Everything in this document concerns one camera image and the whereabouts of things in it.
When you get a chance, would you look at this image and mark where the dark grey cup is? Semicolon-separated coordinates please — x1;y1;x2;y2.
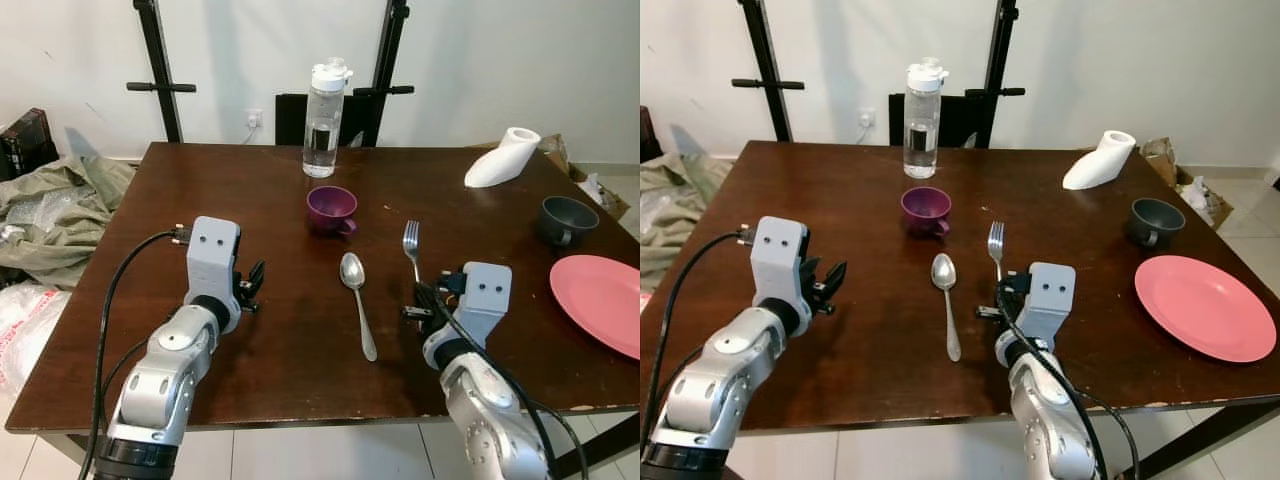
537;195;602;250
1127;197;1188;252

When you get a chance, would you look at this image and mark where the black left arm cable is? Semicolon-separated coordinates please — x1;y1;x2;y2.
642;227;754;476
78;227;194;480

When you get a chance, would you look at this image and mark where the black chair back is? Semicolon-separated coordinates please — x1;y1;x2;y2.
274;92;367;149
880;93;993;150

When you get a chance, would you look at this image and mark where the purple cup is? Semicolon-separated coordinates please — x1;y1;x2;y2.
900;186;954;240
305;185;360;240

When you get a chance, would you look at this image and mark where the silver fork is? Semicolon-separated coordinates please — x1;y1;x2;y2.
401;220;427;287
986;220;1008;284

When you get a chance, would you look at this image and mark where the black stand post with crossbar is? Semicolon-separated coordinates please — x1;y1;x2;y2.
946;0;1027;150
731;0;807;144
126;0;198;144
348;0;416;149

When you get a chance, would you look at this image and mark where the dark brown wooden table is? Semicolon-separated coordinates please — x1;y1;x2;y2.
640;139;1280;480
4;140;641;480

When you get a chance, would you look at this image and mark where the silver spoon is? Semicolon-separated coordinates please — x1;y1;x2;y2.
930;252;964;364
338;251;380;364

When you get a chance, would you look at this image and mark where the clear crumpled plastic sheet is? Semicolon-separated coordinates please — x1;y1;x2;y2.
0;281;77;397

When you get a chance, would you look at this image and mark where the olive green crumpled cloth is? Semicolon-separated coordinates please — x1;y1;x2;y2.
0;154;137;292
640;151;737;293

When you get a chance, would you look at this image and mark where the open brown cardboard box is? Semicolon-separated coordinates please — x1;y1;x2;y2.
539;132;632;222
1139;136;1237;230

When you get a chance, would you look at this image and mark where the clear bottle with white cap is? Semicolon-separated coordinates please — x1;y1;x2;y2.
302;57;354;180
902;57;950;182

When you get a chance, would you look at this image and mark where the pink plate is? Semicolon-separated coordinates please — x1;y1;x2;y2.
548;253;641;362
1133;254;1279;365

